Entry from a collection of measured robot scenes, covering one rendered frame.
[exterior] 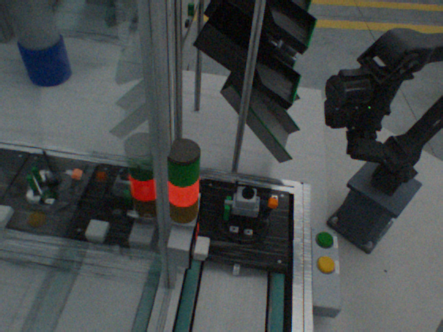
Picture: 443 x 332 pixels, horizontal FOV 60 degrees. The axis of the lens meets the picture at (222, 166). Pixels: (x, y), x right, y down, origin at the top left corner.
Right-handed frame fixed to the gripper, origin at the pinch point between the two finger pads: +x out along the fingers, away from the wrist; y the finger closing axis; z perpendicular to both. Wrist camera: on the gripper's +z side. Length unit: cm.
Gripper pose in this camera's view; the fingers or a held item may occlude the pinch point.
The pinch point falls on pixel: (354, 142)
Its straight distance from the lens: 86.4
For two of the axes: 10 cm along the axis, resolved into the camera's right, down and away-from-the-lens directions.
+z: -9.9, -1.6, 0.2
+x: -0.9, 6.5, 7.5
